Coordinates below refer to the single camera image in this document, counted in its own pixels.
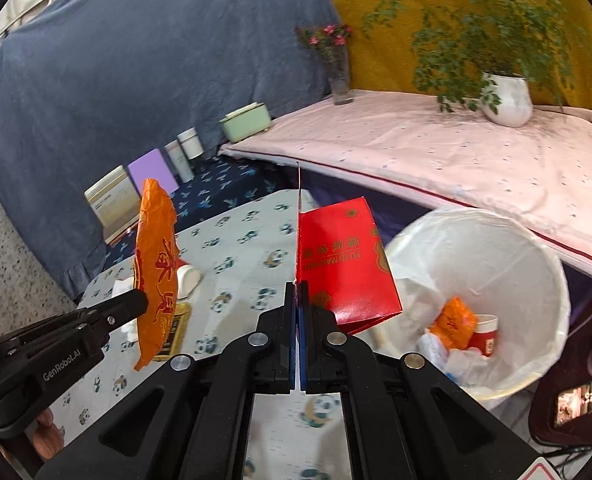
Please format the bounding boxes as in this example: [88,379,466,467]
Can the white pot green plant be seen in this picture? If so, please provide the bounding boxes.
[361,0,573,114]

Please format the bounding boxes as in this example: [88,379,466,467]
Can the navy floral cloth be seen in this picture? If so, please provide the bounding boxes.
[100,154,277,271]

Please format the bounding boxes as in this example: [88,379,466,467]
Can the white trash bin with liner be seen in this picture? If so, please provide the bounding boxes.
[362,209,571,408]

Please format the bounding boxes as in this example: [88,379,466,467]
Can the red paper cup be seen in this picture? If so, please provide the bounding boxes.
[175,259,201,299]
[468,314,498,358]

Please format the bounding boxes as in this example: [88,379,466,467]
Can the beige gold gift box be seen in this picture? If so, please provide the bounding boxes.
[84,165,141,245]

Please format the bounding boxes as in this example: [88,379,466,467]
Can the glass vase pink flowers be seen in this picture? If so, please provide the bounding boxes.
[295,24,353,105]

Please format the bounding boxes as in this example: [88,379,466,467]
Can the orange snack wrapper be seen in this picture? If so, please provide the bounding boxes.
[133,179,179,372]
[428,296,478,350]

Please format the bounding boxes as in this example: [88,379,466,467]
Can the smartphone on red surface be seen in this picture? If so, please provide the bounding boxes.
[554,380,592,428]

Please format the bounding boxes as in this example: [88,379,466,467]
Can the mint green tissue box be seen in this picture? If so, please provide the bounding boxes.
[220,102,272,143]

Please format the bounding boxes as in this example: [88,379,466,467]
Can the white tall tube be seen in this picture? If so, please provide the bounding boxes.
[165,140,194,183]

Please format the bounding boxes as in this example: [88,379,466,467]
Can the purple card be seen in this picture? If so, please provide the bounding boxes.
[128,148,179,195]

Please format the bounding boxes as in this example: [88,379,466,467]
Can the person's left hand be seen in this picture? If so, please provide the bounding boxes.
[30,408,65,460]

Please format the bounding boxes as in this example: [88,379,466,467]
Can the pink bed sheet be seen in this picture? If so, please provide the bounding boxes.
[222,91,592,277]

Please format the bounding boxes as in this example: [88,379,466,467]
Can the black gold cigarette pack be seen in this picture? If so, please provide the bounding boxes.
[154,301,193,362]

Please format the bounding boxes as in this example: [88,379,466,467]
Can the red cigarette carton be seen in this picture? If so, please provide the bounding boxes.
[296,197,403,335]

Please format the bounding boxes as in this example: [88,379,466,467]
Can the white round jar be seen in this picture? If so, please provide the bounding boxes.
[177,128,204,160]

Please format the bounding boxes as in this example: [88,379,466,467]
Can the panda print tablecloth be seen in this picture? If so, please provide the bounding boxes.
[51,190,351,479]

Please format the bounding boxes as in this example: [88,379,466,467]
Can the blue grey blanket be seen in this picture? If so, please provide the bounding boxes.
[0,0,337,297]

